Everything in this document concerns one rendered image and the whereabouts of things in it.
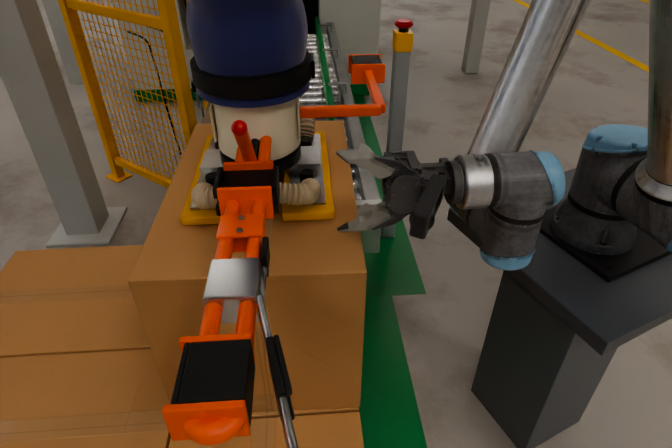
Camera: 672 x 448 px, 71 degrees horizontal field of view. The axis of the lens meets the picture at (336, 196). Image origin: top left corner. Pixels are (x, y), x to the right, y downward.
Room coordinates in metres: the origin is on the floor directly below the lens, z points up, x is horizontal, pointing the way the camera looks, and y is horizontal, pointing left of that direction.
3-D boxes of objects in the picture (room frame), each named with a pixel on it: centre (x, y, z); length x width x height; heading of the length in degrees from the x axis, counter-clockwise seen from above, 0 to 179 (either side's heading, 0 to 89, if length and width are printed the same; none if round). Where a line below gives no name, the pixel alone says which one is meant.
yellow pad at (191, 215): (0.88, 0.25, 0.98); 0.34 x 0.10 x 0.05; 4
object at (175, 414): (0.28, 0.12, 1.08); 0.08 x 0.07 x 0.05; 4
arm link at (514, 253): (0.67, -0.31, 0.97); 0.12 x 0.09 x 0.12; 16
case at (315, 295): (0.87, 0.16, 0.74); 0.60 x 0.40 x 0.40; 3
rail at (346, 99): (2.44, -0.04, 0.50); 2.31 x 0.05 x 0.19; 4
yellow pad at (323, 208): (0.89, 0.06, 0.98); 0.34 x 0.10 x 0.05; 4
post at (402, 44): (1.86, -0.26, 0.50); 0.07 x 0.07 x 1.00; 4
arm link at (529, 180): (0.66, -0.31, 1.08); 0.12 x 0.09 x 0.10; 94
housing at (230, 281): (0.42, 0.13, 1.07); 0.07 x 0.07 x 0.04; 4
